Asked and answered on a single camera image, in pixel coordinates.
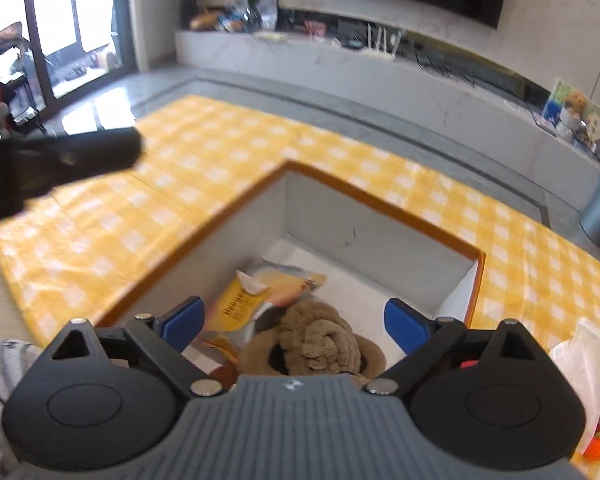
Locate golden bread loaf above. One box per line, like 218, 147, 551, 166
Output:
190, 12, 223, 31

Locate brown plush towel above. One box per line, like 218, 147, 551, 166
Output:
235, 300, 387, 386

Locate yellow checkered tablecloth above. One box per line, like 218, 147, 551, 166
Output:
0, 94, 600, 480

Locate black cables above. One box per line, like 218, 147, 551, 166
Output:
415, 45, 481, 86

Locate white router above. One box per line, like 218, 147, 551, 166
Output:
362, 24, 403, 60

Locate clear plastic bag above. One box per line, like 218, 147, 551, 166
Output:
549, 317, 600, 456

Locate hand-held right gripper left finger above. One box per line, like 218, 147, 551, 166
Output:
50, 296, 226, 398

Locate snack packets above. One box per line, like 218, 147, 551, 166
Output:
219, 10, 248, 33

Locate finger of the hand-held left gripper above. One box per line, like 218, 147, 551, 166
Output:
27, 127, 143, 196

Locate glass sliding door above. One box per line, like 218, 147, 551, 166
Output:
0, 0, 136, 126

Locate yellow snack bag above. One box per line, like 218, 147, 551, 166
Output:
200, 257, 328, 361

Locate grey striped clothing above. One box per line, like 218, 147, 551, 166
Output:
0, 339, 43, 480

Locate teddy bear bouquet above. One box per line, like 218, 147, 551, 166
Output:
557, 91, 588, 141

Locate white marble television console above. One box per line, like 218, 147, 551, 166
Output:
175, 7, 600, 211

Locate white box with orange rim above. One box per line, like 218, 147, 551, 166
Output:
92, 160, 487, 391

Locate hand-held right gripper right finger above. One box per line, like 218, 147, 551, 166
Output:
367, 297, 551, 396

